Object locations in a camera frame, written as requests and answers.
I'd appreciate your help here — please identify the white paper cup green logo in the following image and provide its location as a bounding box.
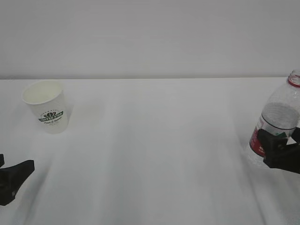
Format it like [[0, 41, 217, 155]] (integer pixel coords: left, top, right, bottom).
[[22, 80, 68, 134]]

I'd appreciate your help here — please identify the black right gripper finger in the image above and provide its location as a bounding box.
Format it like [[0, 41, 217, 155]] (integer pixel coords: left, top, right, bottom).
[[257, 129, 300, 174], [291, 127, 300, 143]]

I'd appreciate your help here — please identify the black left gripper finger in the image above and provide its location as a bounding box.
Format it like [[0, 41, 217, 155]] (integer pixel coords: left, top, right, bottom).
[[0, 160, 35, 206], [0, 154, 5, 167]]

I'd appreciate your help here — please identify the clear water bottle red label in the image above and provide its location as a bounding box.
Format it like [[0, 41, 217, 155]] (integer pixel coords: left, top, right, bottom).
[[244, 70, 300, 168]]

